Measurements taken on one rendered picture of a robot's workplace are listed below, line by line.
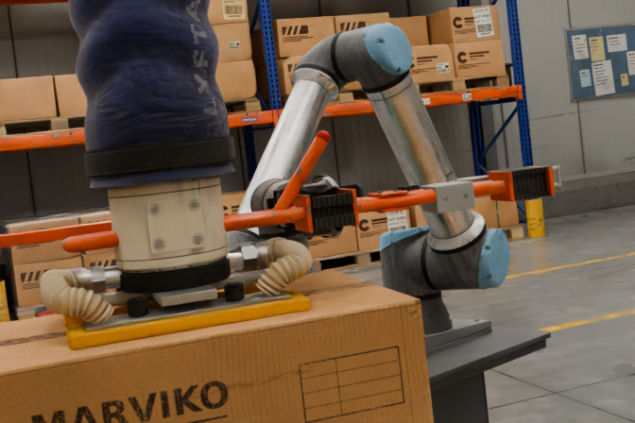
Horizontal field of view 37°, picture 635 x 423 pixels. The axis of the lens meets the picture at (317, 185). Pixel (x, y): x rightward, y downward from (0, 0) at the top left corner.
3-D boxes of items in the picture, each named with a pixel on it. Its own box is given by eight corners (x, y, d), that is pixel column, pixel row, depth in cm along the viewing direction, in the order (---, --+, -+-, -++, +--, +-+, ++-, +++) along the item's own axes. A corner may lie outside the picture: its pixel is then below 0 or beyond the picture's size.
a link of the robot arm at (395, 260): (403, 289, 260) (397, 226, 260) (457, 288, 250) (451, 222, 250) (372, 297, 248) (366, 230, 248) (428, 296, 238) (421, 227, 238)
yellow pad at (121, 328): (69, 351, 126) (64, 314, 126) (67, 338, 136) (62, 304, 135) (312, 311, 136) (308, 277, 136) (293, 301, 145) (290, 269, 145)
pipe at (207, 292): (65, 322, 128) (60, 280, 128) (60, 297, 152) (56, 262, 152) (305, 284, 138) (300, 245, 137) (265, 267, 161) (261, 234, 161)
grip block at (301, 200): (310, 233, 146) (306, 195, 145) (293, 229, 155) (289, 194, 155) (361, 226, 148) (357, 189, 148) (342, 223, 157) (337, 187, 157)
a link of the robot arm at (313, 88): (300, 30, 224) (189, 269, 188) (343, 21, 216) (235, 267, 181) (325, 64, 231) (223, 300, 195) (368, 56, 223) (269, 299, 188)
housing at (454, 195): (437, 213, 153) (435, 186, 153) (421, 211, 160) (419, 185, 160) (477, 208, 155) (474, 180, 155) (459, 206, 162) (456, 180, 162)
